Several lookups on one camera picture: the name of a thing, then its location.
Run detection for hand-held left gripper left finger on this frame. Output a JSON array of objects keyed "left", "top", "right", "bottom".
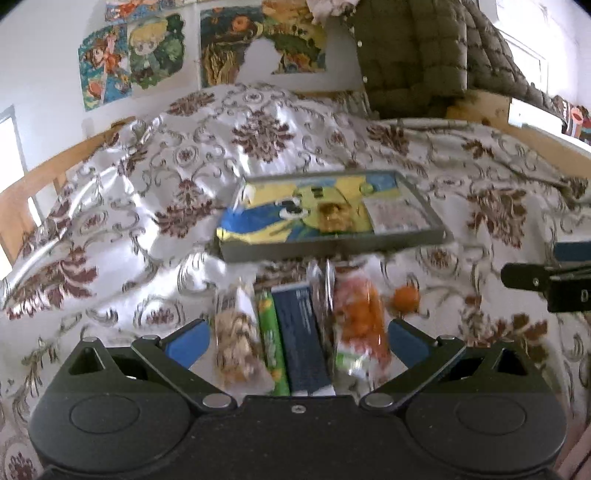
[{"left": 68, "top": 318, "right": 237, "bottom": 414}]

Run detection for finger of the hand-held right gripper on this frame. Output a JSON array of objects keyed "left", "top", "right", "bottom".
[
  {"left": 501, "top": 262, "right": 591, "bottom": 313},
  {"left": 554, "top": 241, "right": 591, "bottom": 265}
]

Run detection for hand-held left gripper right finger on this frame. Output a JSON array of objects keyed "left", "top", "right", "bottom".
[{"left": 360, "top": 318, "right": 532, "bottom": 412}]

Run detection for clear packet of brown nuts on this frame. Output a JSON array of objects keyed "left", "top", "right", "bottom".
[{"left": 213, "top": 279, "right": 269, "bottom": 393}]

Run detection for orange snack packet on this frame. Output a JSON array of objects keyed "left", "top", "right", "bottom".
[{"left": 309, "top": 258, "right": 393, "bottom": 386}]

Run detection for green snack packet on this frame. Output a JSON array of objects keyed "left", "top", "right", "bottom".
[{"left": 256, "top": 288, "right": 291, "bottom": 397}]

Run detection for grey rectangular tray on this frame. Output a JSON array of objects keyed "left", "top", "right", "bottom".
[{"left": 216, "top": 170, "right": 448, "bottom": 265}]

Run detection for small round orange snack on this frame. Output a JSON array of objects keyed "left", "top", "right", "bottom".
[{"left": 392, "top": 284, "right": 422, "bottom": 315}]

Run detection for dark blue snack box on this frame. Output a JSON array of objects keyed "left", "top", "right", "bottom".
[{"left": 270, "top": 282, "right": 334, "bottom": 397}]

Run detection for white floral satin blanket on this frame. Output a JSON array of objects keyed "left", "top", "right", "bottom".
[{"left": 0, "top": 83, "right": 591, "bottom": 480}]

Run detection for white patterned snack packet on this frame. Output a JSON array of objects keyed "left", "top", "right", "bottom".
[{"left": 364, "top": 196, "right": 428, "bottom": 232}]

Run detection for colourful books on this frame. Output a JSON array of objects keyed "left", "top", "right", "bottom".
[{"left": 551, "top": 95, "right": 591, "bottom": 145}]

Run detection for white shelf board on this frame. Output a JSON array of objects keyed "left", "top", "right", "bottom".
[{"left": 508, "top": 98, "right": 591, "bottom": 155}]

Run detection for brown cookie snack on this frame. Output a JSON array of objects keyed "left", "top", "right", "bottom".
[{"left": 316, "top": 200, "right": 352, "bottom": 232}]

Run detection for olive quilted jacket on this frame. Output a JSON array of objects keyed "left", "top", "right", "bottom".
[{"left": 348, "top": 0, "right": 561, "bottom": 121}]

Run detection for window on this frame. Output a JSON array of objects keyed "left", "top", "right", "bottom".
[{"left": 0, "top": 105, "right": 35, "bottom": 232}]

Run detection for patterned cloth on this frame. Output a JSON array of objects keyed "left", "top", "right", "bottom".
[{"left": 307, "top": 0, "right": 361, "bottom": 24}]

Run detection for cartoon figures wall poster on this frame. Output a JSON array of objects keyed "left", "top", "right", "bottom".
[{"left": 78, "top": 14, "right": 188, "bottom": 112}]

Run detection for yellow green wall poster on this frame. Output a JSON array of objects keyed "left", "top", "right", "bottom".
[{"left": 199, "top": 0, "right": 328, "bottom": 88}]

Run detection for orange cartoon wall poster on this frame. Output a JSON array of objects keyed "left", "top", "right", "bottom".
[{"left": 104, "top": 0, "right": 195, "bottom": 21}]

